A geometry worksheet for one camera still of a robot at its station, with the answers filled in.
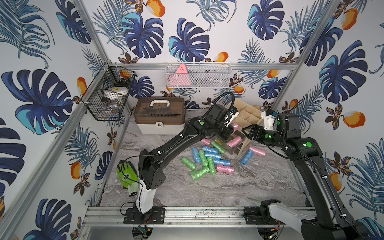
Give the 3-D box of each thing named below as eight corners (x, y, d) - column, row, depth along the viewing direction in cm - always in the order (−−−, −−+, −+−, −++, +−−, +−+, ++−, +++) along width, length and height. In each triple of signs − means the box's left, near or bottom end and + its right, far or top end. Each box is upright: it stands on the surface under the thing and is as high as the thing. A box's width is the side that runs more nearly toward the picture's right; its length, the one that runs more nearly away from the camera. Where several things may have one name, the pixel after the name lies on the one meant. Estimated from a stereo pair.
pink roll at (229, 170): (215, 172, 91) (216, 169, 89) (216, 166, 94) (216, 163, 91) (233, 174, 90) (234, 172, 87) (233, 169, 92) (234, 166, 90)
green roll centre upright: (202, 166, 93) (202, 164, 91) (198, 152, 100) (198, 149, 97) (208, 165, 94) (208, 163, 91) (203, 151, 100) (203, 148, 98)
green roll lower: (193, 182, 88) (193, 179, 84) (190, 173, 91) (190, 171, 88) (210, 175, 90) (211, 172, 87) (207, 167, 93) (207, 164, 90)
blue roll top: (202, 150, 99) (202, 148, 97) (203, 147, 101) (203, 145, 99) (217, 154, 98) (218, 152, 96) (218, 150, 99) (218, 148, 97)
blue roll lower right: (213, 164, 94) (214, 162, 91) (213, 160, 95) (214, 158, 93) (229, 165, 93) (230, 164, 91) (229, 162, 94) (230, 160, 92)
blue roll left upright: (195, 163, 94) (195, 162, 92) (191, 149, 100) (191, 147, 99) (201, 162, 94) (201, 160, 93) (197, 148, 101) (197, 146, 99)
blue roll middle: (205, 159, 96) (205, 157, 93) (205, 154, 98) (205, 152, 95) (220, 159, 96) (221, 157, 93) (220, 154, 98) (221, 152, 95)
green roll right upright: (210, 175, 89) (210, 174, 87) (206, 158, 96) (207, 157, 94) (216, 174, 89) (216, 173, 88) (212, 158, 96) (212, 156, 94)
